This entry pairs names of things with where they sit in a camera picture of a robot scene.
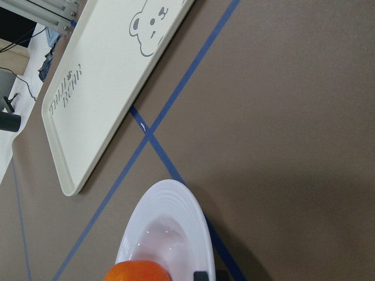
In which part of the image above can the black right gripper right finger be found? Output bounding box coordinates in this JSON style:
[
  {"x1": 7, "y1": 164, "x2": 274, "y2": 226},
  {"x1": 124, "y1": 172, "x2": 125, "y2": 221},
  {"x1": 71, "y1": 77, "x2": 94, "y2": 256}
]
[{"x1": 216, "y1": 269, "x2": 229, "y2": 281}]

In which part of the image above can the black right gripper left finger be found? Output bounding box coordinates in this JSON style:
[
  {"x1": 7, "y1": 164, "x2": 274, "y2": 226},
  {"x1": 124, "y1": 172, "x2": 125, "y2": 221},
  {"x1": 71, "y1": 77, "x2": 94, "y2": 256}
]
[{"x1": 193, "y1": 271, "x2": 209, "y2": 281}]

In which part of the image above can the white round plate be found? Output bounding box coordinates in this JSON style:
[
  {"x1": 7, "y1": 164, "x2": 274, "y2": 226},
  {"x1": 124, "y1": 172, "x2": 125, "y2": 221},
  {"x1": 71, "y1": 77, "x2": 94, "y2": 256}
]
[{"x1": 115, "y1": 179, "x2": 216, "y2": 280}]

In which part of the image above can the orange mandarin fruit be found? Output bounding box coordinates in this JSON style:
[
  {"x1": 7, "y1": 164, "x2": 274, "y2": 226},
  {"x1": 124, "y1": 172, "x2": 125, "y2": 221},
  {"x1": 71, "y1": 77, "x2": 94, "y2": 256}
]
[{"x1": 104, "y1": 260, "x2": 171, "y2": 281}]

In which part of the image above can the cream bear print tray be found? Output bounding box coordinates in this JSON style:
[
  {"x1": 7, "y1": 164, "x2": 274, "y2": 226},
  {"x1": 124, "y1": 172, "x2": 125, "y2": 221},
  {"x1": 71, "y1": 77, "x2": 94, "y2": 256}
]
[{"x1": 42, "y1": 1, "x2": 192, "y2": 196}]

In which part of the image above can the folded navy umbrella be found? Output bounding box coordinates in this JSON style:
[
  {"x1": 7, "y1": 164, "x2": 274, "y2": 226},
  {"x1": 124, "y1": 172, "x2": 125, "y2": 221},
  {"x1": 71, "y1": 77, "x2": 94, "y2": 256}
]
[{"x1": 38, "y1": 49, "x2": 53, "y2": 83}]

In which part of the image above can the aluminium frame post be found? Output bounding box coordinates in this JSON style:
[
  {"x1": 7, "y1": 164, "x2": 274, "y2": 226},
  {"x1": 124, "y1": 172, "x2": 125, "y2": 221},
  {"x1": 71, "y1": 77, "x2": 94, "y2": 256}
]
[{"x1": 20, "y1": 0, "x2": 80, "y2": 36}]

